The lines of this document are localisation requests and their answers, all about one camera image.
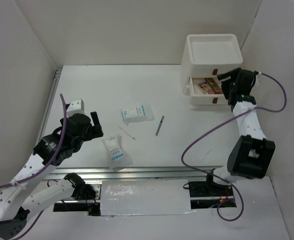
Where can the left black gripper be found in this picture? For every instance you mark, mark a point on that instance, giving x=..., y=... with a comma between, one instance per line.
x=94, y=131

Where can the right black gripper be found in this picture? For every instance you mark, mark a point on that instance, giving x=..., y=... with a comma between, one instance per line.
x=234, y=74

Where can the brown eyeshadow palette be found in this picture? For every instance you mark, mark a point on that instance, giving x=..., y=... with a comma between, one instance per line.
x=213, y=84

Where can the glitter eyeshadow palette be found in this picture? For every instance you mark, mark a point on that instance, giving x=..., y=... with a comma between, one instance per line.
x=204, y=86

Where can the white drawer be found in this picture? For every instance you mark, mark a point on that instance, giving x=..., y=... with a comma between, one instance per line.
x=189, y=87

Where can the cotton pad packet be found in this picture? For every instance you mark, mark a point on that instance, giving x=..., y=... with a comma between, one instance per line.
x=117, y=157
x=137, y=114

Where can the pink blush palette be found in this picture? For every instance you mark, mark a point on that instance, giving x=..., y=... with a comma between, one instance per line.
x=213, y=92

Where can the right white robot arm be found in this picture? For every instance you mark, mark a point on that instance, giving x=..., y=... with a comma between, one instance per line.
x=251, y=156

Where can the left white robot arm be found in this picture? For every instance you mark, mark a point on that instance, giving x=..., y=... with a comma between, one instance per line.
x=18, y=202

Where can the white drawer organizer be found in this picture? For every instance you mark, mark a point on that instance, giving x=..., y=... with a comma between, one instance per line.
x=206, y=56

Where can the thin white applicator stick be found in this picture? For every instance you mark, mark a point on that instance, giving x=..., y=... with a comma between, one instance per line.
x=127, y=133

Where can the houndstooth eyeliner pen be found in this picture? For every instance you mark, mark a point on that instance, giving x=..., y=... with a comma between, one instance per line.
x=159, y=125

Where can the white taped cover plate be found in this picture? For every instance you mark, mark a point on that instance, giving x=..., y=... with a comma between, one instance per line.
x=144, y=198

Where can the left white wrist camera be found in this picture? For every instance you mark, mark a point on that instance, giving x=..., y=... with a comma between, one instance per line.
x=75, y=107

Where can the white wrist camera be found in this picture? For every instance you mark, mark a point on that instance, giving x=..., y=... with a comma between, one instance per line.
x=75, y=107
x=257, y=80

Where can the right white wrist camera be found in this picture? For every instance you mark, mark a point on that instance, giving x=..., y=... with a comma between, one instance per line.
x=257, y=80

